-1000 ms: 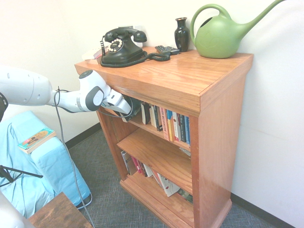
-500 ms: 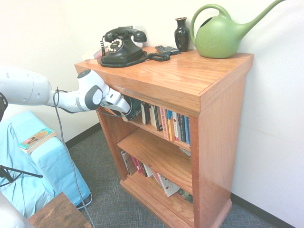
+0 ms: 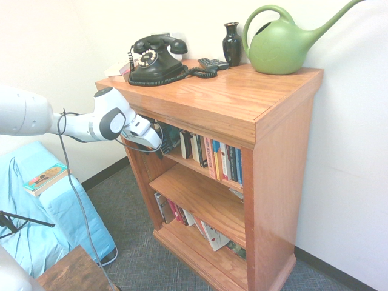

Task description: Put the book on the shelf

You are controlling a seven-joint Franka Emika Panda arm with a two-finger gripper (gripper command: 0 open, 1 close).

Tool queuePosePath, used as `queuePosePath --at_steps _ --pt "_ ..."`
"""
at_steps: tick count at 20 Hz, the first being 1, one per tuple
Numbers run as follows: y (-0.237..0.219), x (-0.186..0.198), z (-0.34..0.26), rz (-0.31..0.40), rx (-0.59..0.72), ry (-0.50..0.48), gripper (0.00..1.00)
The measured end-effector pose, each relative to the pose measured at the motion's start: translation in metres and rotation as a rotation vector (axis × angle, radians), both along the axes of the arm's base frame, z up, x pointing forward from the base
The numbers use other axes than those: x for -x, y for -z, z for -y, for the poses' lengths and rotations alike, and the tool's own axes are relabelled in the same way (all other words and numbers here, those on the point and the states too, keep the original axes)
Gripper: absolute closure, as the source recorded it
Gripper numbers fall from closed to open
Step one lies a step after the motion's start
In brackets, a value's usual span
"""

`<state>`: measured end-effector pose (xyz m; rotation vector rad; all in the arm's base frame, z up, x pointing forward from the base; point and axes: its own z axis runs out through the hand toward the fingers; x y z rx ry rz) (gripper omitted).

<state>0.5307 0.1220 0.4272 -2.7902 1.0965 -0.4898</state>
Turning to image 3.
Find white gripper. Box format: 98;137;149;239
122;129;164;161

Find blue Darwin's Radio paperback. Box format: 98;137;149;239
157;121;183;156

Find black spine book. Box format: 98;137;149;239
180;130;194;160

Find grey and white book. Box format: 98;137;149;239
153;191;176;226

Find orange spine book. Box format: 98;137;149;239
205;138;218;181

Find yellow and blue spine book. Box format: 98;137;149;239
212;139;222;182

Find loose papers on shelf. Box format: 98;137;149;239
228;187;244;203

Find white book with red dots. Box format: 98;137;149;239
199;220;231;252

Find camouflage cover book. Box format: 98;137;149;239
225;239;247;261

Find black rotary telephone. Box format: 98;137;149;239
127;34;219;87

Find orange and white paperback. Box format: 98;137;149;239
119;59;141;76

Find black remote control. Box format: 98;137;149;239
197;57;230;72

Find teal cover paperback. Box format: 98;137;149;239
22;162;73;198

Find wooden oak bookshelf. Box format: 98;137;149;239
95;59;324;291

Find light blue covered chair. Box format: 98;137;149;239
0;141;118;279

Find small black vase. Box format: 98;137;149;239
222;22;243;67

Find rustic brown wooden table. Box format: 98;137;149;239
35;244;121;291

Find black tripod stand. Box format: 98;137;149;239
0;210;56;235

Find green plastic watering can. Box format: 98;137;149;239
242;0;369;76

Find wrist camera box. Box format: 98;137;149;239
127;116;153;136

